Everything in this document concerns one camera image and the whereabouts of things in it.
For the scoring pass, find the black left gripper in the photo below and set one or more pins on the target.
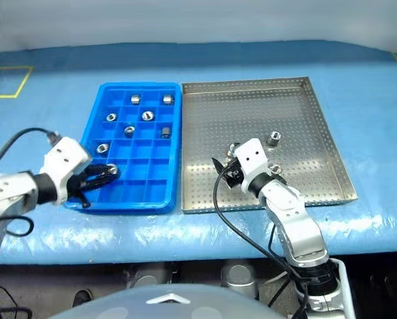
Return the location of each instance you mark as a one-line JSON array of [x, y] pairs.
[[78, 184]]

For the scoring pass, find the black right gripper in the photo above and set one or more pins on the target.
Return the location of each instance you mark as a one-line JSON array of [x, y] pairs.
[[234, 171]]

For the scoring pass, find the metal roller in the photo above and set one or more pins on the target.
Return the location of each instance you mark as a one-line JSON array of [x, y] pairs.
[[231, 149], [136, 99], [273, 138], [111, 117], [167, 99], [147, 115], [276, 169], [113, 170], [102, 148], [166, 132], [129, 130]]

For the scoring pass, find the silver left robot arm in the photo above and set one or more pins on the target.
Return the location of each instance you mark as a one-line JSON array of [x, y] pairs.
[[8, 196]]

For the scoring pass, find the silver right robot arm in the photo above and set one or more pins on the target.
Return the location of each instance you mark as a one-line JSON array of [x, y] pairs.
[[294, 226]]

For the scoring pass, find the blue compartment plastic tray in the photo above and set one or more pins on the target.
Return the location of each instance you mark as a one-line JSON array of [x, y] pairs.
[[140, 156]]

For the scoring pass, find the perforated steel tray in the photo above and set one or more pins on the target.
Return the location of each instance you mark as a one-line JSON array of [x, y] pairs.
[[238, 109]]

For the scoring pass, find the blue plastic table cover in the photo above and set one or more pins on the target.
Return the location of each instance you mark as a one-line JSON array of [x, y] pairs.
[[52, 116]]

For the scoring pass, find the silver cylinder under table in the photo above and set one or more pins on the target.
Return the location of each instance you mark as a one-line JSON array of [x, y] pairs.
[[143, 277], [239, 277]]

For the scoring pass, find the yellow tape square marking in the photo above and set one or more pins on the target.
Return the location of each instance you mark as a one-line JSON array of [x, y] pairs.
[[20, 84]]

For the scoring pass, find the light grey robot torso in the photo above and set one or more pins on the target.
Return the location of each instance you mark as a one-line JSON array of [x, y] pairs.
[[165, 304]]

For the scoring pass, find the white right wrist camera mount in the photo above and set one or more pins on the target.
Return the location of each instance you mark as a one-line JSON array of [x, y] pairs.
[[251, 159]]

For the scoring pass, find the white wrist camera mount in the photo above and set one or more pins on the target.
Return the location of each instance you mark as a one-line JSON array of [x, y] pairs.
[[63, 159], [251, 159]]

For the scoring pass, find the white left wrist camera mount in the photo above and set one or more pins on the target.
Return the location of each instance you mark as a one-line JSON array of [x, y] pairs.
[[63, 159]]

